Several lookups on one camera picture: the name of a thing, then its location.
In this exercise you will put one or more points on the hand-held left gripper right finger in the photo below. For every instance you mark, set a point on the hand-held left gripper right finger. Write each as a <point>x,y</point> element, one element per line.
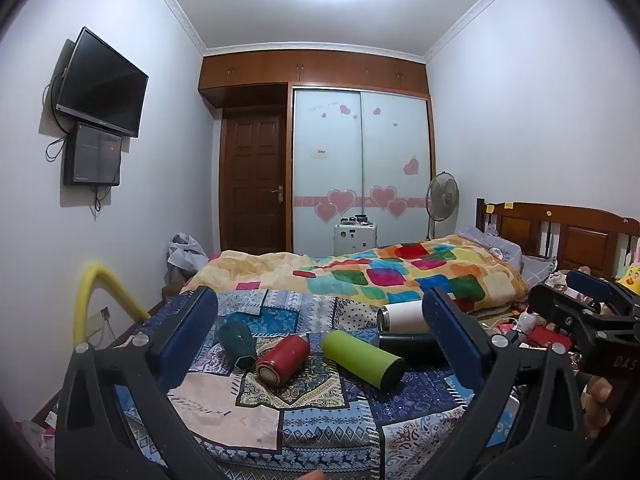
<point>452,332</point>

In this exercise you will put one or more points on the standing fan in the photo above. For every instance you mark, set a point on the standing fan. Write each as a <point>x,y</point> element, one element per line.
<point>442,195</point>

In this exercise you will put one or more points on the wardrobe with heart stickers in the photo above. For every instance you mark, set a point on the wardrobe with heart stickers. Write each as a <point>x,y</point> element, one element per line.
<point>360,160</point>

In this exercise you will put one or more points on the white cup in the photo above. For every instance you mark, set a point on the white cup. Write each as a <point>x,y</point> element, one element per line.
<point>402,317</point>

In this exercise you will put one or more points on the wall-mounted television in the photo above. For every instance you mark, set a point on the wall-mounted television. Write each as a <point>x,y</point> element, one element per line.
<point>102,85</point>

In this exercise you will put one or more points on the dark green cup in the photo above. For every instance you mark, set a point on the dark green cup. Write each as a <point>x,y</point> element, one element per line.
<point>239,342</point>

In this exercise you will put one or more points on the white suitcase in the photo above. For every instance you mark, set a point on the white suitcase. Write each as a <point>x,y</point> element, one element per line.
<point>356,237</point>

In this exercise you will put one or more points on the brown wooden door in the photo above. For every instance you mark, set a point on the brown wooden door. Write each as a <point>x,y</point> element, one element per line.
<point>252,180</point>

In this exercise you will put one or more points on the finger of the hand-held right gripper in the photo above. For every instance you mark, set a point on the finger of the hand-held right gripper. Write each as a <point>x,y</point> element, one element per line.
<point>560,310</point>
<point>592,286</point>

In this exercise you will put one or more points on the colourful checked quilt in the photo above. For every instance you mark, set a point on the colourful checked quilt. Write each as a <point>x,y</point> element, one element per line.
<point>380,270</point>

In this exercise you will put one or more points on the person's right hand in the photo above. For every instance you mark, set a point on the person's right hand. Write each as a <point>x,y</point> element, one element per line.
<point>597,402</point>

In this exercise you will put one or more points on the yellow foam tube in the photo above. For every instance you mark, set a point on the yellow foam tube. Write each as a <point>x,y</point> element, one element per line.
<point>95,280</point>

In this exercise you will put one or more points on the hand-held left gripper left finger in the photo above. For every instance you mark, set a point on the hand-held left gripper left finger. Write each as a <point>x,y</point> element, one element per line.
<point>192,332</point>

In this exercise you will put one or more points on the patchwork blue bedsheet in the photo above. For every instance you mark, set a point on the patchwork blue bedsheet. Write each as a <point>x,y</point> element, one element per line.
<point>310,410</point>

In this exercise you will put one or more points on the black cup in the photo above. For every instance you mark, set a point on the black cup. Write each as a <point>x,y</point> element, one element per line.
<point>410,347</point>

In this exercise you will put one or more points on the red packet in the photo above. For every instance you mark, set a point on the red packet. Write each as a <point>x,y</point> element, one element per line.
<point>547,336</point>

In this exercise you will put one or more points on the grey clothes pile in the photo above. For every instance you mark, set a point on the grey clothes pile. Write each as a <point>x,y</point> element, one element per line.
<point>186,255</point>

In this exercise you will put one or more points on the small white bottle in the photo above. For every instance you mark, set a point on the small white bottle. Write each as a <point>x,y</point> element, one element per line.
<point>527,321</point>

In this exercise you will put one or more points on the small wall-mounted monitor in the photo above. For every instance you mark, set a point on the small wall-mounted monitor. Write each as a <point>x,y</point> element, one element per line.
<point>92,155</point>

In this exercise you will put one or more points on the red cup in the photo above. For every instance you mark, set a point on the red cup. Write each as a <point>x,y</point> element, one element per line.
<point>282,360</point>

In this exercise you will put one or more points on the wooden headboard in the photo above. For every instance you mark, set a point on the wooden headboard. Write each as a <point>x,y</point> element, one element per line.
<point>575,235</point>

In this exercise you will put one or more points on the lime green cup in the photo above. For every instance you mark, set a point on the lime green cup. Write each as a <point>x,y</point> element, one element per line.
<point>362,357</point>

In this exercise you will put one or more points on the yellow plush toy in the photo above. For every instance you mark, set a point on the yellow plush toy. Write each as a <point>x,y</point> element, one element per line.
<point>629,277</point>

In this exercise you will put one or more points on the grey pillow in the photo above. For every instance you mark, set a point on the grey pillow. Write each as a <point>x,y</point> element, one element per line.
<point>505,250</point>

